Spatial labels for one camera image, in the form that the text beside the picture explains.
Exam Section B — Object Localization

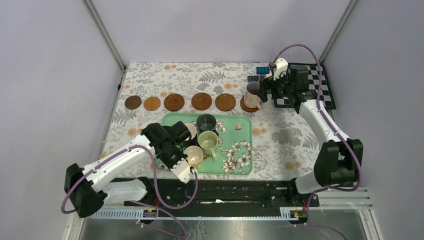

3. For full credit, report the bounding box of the yellow mug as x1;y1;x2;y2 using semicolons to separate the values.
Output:
184;145;204;169

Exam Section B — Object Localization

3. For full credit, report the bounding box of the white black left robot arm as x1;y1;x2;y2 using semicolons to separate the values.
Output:
60;121;197;218

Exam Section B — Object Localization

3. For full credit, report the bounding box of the blue toy brick block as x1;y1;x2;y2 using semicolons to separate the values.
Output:
255;66;271;75

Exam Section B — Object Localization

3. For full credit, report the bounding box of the light brown wooden coaster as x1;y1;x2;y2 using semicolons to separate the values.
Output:
143;96;161;111

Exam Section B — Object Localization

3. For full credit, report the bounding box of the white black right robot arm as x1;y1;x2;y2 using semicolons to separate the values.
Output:
258;63;364;206

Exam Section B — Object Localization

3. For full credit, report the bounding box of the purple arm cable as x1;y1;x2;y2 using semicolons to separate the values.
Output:
60;144;200;240
271;43;362;240

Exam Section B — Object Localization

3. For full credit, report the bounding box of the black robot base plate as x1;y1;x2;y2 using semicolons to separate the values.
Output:
157;179;320;208

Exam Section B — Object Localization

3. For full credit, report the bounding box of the dark green mug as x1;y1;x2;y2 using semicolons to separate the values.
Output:
195;113;219;135

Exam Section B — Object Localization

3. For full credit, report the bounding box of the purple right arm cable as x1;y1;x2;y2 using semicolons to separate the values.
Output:
271;43;362;240

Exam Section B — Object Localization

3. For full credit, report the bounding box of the cream black mug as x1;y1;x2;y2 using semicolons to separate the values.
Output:
185;123;197;141

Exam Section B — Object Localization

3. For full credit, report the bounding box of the floral tablecloth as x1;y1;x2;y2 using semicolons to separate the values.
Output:
99;62;320;180

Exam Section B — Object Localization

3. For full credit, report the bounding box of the pink iridescent mug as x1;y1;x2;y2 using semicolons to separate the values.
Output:
244;82;261;100

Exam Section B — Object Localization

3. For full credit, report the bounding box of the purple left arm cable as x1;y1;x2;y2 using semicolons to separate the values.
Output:
60;144;200;240

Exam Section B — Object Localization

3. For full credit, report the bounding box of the grey toy brick baseplate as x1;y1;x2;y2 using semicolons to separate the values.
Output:
247;75;266;83

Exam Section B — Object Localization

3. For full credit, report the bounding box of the green floral tray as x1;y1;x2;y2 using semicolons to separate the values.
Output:
155;112;254;176

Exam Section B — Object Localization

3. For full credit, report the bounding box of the black white chessboard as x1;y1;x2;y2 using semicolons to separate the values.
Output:
270;62;337;110

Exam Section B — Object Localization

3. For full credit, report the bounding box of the pale green mug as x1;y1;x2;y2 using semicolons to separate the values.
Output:
197;131;219;159

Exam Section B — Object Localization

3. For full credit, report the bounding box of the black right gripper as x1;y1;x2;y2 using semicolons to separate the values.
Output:
256;68;294;103

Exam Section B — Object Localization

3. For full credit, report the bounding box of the dark brown wooden coaster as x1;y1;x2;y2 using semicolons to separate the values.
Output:
124;95;142;110

